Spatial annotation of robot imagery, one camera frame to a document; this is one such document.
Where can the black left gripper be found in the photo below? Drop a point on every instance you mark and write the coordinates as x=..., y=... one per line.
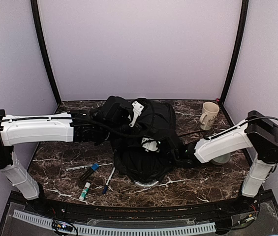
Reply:
x=131, y=139

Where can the black student backpack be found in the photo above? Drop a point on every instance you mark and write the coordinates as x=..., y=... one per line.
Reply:
x=157, y=121

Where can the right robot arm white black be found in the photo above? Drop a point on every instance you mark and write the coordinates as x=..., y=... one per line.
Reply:
x=258, y=132

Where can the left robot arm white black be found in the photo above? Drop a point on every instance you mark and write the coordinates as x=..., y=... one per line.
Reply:
x=69, y=127

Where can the black marker blue cap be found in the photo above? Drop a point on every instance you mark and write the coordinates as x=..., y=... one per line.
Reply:
x=89, y=172

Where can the thin white pen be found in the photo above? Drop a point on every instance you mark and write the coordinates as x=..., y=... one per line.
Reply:
x=78, y=168

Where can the white pen blue cap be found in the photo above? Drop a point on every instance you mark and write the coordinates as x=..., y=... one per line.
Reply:
x=108, y=181

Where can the white green glue stick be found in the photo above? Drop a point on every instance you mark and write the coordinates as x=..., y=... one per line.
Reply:
x=84, y=191

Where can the white ceramic mug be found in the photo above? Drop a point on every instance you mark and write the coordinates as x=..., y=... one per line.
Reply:
x=210, y=111

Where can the pale green ceramic bowl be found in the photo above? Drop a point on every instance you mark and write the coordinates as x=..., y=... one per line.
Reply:
x=221, y=160

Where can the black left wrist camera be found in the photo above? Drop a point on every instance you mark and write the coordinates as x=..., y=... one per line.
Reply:
x=114, y=109

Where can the white slotted cable duct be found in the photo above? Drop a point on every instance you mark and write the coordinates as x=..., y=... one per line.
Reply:
x=64, y=228

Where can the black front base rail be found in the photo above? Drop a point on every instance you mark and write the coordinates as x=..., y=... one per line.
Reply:
x=66, y=207

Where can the black left corner post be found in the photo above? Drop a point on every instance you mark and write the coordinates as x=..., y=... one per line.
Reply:
x=43, y=50

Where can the black corner post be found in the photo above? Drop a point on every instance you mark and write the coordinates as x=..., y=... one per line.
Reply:
x=236, y=51
x=43, y=50

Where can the black right corner post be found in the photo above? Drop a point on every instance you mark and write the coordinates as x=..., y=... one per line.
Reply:
x=236, y=51

